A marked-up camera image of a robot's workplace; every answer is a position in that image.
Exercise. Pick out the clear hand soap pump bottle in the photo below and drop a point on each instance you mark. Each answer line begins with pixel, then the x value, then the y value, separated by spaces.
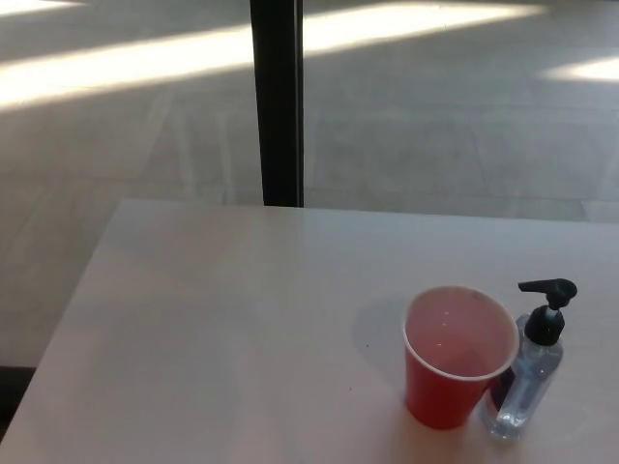
pixel 524 377

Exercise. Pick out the red plastic cup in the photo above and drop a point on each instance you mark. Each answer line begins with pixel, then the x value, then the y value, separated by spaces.
pixel 435 391

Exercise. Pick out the black vertical window post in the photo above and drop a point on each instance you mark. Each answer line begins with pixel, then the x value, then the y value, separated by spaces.
pixel 278 101

